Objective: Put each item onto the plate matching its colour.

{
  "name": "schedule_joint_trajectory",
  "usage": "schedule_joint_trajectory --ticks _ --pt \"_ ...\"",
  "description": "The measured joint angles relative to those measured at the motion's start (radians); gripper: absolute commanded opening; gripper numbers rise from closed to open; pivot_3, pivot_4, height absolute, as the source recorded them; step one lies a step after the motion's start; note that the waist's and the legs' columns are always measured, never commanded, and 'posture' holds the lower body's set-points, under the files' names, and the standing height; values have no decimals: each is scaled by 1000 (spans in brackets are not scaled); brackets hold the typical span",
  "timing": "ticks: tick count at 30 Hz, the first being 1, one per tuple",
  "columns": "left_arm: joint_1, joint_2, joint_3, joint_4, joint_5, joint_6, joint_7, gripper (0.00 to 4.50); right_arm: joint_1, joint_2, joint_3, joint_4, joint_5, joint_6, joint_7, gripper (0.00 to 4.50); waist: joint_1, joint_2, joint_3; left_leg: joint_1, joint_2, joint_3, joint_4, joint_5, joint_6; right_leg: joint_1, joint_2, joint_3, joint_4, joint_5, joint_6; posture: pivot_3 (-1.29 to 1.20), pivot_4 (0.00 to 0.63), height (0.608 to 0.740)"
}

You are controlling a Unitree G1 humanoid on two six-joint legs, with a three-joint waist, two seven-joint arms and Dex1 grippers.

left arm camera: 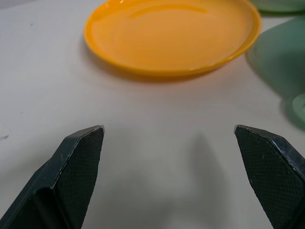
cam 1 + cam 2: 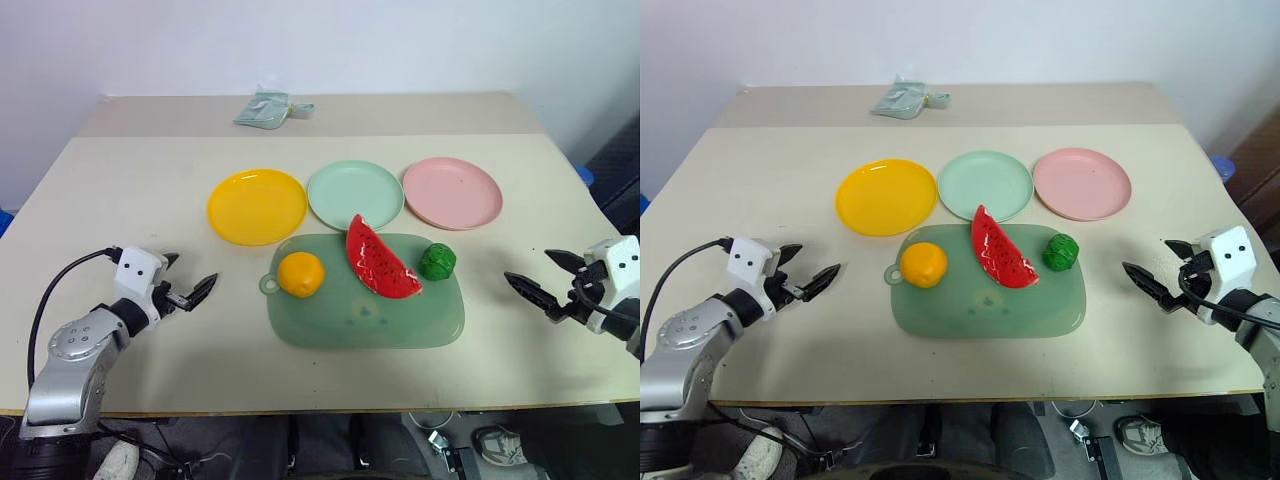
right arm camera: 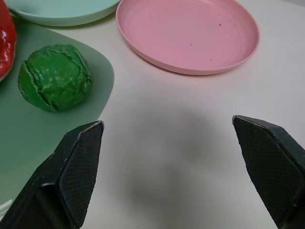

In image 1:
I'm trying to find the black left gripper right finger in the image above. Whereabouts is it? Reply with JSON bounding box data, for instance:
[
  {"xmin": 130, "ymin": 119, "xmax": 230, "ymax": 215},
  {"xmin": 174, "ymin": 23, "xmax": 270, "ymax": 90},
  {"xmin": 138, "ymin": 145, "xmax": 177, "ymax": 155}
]
[{"xmin": 234, "ymin": 124, "xmax": 305, "ymax": 229}]

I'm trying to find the green round plate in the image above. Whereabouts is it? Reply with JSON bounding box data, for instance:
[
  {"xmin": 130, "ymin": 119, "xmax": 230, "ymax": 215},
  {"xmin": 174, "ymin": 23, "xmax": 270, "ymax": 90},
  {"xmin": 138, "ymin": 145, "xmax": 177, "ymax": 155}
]
[{"xmin": 250, "ymin": 0, "xmax": 305, "ymax": 13}]

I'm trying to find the small green round object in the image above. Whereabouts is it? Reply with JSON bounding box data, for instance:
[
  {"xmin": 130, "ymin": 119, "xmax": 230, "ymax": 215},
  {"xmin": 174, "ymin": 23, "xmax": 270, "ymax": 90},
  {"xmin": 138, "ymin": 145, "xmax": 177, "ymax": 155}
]
[{"xmin": 285, "ymin": 93, "xmax": 305, "ymax": 131}]

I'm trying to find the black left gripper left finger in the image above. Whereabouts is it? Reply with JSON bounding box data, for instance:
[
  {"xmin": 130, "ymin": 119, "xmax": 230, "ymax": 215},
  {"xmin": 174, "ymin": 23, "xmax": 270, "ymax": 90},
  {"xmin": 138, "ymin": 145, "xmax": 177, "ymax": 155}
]
[{"xmin": 0, "ymin": 125, "xmax": 105, "ymax": 229}]

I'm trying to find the orange round plate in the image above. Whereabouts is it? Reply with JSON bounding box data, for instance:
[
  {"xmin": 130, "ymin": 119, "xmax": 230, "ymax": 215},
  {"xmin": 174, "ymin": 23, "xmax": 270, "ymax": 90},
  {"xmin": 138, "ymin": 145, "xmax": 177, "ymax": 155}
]
[{"xmin": 83, "ymin": 0, "xmax": 262, "ymax": 77}]

